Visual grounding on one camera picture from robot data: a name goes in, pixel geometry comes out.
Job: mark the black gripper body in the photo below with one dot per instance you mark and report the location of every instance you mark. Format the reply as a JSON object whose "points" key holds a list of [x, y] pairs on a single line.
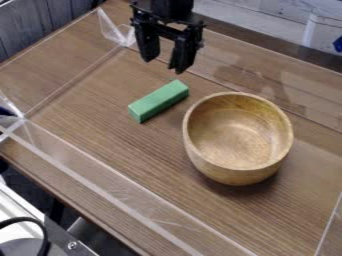
{"points": [[169, 16]]}

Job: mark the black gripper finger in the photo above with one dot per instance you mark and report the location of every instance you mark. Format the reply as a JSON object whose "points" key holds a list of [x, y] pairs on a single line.
{"points": [[183, 53], [146, 40]]}

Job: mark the green rectangular block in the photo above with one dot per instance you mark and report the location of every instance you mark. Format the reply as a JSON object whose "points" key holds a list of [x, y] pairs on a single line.
{"points": [[160, 99]]}

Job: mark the brown wooden bowl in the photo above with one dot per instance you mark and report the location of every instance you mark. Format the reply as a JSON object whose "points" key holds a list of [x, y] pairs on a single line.
{"points": [[237, 137]]}

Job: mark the white container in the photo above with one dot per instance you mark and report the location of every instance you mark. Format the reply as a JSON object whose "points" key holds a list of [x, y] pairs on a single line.
{"points": [[323, 29]]}

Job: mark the blue object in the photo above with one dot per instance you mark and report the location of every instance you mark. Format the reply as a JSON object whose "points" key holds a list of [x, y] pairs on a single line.
{"points": [[336, 44]]}

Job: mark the clear acrylic front barrier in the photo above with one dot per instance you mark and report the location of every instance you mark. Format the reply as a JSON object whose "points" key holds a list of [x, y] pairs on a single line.
{"points": [[124, 208]]}

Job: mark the clear acrylic corner bracket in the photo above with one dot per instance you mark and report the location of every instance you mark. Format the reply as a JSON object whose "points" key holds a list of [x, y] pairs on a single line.
{"points": [[118, 34]]}

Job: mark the grey metal bracket with screw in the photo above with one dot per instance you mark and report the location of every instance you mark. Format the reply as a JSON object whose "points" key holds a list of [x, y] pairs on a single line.
{"points": [[64, 244]]}

